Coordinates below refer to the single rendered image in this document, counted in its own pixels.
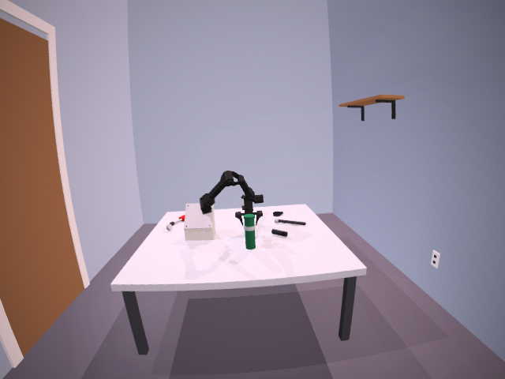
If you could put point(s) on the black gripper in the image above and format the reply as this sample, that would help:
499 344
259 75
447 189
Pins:
249 210

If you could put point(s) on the green cylinder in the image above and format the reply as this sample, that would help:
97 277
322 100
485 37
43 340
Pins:
250 241

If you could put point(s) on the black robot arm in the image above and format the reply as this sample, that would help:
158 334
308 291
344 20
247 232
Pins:
227 179

